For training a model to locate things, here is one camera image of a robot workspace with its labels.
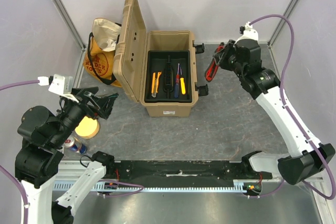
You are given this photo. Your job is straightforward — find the red black pliers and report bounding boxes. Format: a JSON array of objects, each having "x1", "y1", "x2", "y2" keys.
[{"x1": 204, "y1": 42, "x2": 225, "y2": 82}]

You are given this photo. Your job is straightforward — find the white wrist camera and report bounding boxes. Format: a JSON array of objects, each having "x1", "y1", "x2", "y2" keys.
[
  {"x1": 37, "y1": 74, "x2": 79, "y2": 103},
  {"x1": 236, "y1": 22, "x2": 259, "y2": 41}
]

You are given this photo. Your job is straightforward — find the blue red screwdriver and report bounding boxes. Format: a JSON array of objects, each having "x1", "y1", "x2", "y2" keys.
[{"x1": 174, "y1": 74, "x2": 180, "y2": 98}]

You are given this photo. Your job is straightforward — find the blue silver drink can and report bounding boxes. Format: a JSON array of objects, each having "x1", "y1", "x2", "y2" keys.
[{"x1": 64, "y1": 135, "x2": 87, "y2": 155}]

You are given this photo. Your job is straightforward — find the slotted cable duct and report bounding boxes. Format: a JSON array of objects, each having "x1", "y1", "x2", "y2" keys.
[{"x1": 53, "y1": 180, "x2": 247, "y2": 193}]

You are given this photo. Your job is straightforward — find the yellow handled pliers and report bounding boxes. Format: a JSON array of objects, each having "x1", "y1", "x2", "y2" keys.
[{"x1": 178, "y1": 64, "x2": 186, "y2": 95}]

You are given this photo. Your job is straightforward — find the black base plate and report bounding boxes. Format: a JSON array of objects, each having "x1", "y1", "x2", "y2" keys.
[{"x1": 105, "y1": 160, "x2": 272, "y2": 180}]

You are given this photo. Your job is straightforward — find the aluminium frame rail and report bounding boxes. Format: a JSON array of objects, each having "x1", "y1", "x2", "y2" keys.
[
  {"x1": 36, "y1": 0, "x2": 86, "y2": 49},
  {"x1": 267, "y1": 0, "x2": 300, "y2": 48}
]

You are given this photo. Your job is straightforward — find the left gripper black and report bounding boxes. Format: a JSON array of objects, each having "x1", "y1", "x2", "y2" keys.
[{"x1": 50, "y1": 86, "x2": 119, "y2": 146}]

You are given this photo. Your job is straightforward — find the black toolbox tray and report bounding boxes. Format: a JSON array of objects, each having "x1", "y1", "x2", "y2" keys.
[{"x1": 144, "y1": 50, "x2": 192, "y2": 103}]

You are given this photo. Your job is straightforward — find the orange paper shopping bag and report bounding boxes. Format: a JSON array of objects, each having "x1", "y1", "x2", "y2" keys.
[{"x1": 83, "y1": 18, "x2": 121, "y2": 88}]

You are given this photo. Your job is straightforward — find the round wooden disc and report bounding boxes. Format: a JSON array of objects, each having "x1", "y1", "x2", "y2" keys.
[{"x1": 75, "y1": 116, "x2": 100, "y2": 140}]

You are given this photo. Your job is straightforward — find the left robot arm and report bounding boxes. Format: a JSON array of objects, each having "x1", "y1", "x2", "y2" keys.
[{"x1": 15, "y1": 87, "x2": 119, "y2": 223}]

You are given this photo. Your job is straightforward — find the yellow black utility knife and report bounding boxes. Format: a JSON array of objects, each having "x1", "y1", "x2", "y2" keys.
[{"x1": 151, "y1": 71, "x2": 162, "y2": 98}]

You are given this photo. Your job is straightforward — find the tan plastic toolbox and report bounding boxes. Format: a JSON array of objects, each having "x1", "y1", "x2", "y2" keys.
[{"x1": 113, "y1": 0, "x2": 208, "y2": 117}]

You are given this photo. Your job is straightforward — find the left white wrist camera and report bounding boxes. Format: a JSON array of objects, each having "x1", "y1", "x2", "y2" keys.
[{"x1": 37, "y1": 74, "x2": 79, "y2": 103}]

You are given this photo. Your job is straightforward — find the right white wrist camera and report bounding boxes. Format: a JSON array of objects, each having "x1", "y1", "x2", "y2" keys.
[{"x1": 236, "y1": 22, "x2": 259, "y2": 41}]

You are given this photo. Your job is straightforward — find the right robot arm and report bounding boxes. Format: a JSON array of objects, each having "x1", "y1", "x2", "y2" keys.
[{"x1": 206, "y1": 39, "x2": 335, "y2": 185}]

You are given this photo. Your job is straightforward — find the right aluminium frame rail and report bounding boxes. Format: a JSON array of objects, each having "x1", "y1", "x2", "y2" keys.
[{"x1": 267, "y1": 0, "x2": 300, "y2": 48}]

